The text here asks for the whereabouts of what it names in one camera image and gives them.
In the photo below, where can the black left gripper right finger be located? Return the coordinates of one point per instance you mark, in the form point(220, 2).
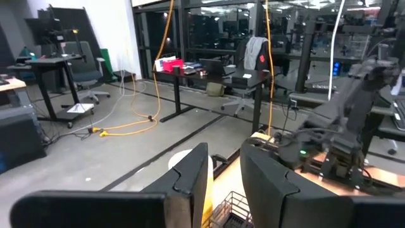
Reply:
point(284, 206)

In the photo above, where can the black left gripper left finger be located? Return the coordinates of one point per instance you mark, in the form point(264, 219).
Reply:
point(95, 212)

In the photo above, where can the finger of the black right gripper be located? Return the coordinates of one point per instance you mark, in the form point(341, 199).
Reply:
point(327, 164)
point(357, 178)

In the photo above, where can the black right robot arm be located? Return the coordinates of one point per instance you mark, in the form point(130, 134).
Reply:
point(357, 104)

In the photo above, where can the dark grey desk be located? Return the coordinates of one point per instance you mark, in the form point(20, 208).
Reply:
point(310, 98)

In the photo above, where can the black keyboard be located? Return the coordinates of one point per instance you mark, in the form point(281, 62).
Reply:
point(400, 114)

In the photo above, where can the yellow jar with white lid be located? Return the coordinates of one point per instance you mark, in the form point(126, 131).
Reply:
point(177, 159)

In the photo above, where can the white paper sheet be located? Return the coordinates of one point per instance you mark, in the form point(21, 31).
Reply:
point(80, 108)

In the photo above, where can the dark grey computer tower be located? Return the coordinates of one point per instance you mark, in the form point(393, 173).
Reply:
point(19, 139)

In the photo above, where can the black office chair white base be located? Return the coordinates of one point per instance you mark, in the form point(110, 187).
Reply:
point(242, 103)

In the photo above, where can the black box with white label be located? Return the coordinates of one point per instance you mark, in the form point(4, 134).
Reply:
point(242, 78)

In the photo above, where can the grey black jacket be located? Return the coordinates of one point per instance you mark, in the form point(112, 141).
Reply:
point(253, 52)

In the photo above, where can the olive bag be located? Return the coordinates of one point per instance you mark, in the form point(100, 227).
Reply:
point(215, 89)

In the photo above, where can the black flat box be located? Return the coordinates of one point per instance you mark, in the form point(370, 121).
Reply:
point(124, 76)

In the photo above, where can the green board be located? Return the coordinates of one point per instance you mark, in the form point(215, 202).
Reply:
point(107, 65)

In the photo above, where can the grey office chair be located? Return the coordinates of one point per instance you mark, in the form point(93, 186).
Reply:
point(83, 63)

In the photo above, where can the light wooden table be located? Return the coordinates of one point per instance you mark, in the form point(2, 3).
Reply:
point(11, 85)

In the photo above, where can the black wheeled desk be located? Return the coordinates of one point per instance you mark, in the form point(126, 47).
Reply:
point(50, 61)

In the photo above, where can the black cup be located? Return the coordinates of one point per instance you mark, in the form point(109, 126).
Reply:
point(176, 70)

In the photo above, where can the red box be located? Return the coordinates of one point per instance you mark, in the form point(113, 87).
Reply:
point(172, 65)

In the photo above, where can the teal bag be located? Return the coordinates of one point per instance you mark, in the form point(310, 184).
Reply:
point(25, 53)

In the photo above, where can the black leaning panel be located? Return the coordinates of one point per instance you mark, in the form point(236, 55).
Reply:
point(85, 28)

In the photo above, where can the black monitor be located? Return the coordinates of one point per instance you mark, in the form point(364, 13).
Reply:
point(41, 30)

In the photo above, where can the black gantry post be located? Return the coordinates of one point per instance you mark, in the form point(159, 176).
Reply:
point(305, 54)

